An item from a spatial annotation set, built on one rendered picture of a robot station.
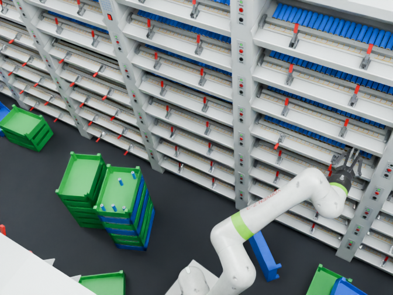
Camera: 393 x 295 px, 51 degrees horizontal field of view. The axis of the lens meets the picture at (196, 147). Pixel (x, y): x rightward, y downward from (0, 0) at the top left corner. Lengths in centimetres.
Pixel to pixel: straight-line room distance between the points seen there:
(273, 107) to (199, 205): 119
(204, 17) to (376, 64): 69
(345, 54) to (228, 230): 81
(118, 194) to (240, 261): 104
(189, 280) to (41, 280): 118
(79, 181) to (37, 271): 177
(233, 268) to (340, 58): 88
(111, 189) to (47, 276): 159
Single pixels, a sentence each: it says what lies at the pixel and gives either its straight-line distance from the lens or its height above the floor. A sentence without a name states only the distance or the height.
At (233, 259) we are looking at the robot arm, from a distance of 170.
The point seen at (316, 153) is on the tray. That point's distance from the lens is 205.
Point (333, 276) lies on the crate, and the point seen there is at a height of 0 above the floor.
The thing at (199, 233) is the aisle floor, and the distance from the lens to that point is 282.
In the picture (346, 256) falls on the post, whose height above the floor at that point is 6.
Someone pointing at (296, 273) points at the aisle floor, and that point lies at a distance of 274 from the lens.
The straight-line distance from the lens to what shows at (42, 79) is 323.
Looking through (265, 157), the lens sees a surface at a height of 71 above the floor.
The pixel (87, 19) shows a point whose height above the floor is 130.
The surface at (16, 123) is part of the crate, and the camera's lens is 357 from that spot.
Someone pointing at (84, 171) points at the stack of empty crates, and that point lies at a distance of 275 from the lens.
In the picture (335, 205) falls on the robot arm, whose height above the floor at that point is 108.
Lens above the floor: 256
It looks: 54 degrees down
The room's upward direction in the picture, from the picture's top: 9 degrees counter-clockwise
